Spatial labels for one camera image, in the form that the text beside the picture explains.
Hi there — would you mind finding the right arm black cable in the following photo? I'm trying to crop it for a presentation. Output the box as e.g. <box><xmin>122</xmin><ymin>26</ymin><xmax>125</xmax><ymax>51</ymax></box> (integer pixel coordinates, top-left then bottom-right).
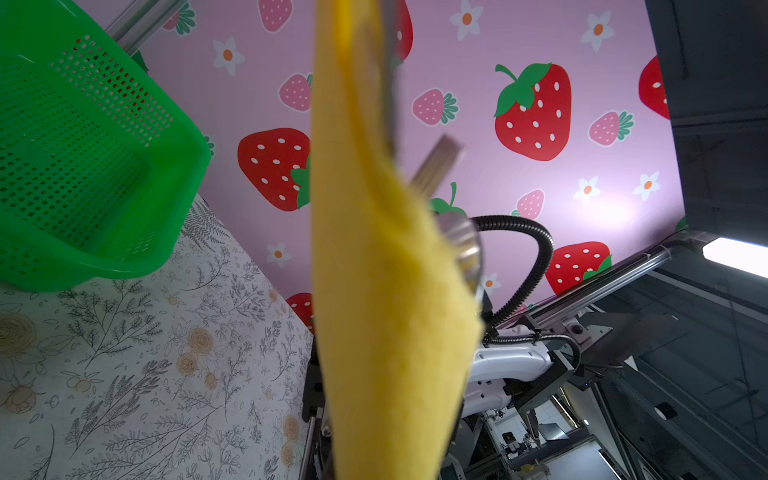
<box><xmin>470</xmin><ymin>214</ymin><xmax>556</xmax><ymax>331</ymax></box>

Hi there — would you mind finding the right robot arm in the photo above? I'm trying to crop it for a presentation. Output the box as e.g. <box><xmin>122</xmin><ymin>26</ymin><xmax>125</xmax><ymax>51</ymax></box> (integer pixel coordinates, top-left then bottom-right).
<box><xmin>460</xmin><ymin>342</ymin><xmax>580</xmax><ymax>418</ymax></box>

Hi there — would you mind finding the green plastic basket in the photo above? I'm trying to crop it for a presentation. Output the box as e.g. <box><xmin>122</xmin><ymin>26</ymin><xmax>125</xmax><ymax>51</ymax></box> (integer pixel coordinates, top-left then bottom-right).
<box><xmin>1</xmin><ymin>1</ymin><xmax>211</xmax><ymax>292</ymax></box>

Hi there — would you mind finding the silver fork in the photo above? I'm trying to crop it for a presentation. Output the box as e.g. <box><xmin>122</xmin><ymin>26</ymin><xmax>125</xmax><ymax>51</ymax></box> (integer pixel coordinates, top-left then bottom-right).
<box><xmin>410</xmin><ymin>135</ymin><xmax>465</xmax><ymax>198</ymax></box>

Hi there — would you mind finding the yellow paper napkin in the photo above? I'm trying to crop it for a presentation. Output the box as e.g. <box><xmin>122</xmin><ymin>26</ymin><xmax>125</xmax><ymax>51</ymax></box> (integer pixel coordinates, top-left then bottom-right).
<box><xmin>310</xmin><ymin>1</ymin><xmax>483</xmax><ymax>479</ymax></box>

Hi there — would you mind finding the silver spoon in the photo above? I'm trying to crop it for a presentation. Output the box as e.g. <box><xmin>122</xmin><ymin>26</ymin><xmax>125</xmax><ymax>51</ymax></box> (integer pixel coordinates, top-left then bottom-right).
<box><xmin>436</xmin><ymin>212</ymin><xmax>483</xmax><ymax>302</ymax></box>

